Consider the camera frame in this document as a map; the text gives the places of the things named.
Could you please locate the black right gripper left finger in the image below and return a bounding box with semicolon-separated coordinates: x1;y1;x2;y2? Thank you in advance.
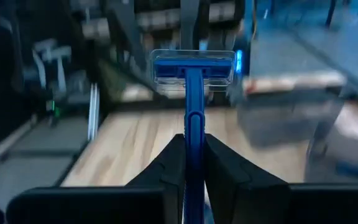
124;134;187;224

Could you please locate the dark grey plastic bin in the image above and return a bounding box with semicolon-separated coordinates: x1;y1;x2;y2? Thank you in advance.
304;102;358;185

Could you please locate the transparent grey plastic bin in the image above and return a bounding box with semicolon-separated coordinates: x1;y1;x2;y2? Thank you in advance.
237;90;344;147

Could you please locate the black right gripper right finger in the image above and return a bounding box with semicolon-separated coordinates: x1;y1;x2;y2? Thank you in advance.
203;134;291;224

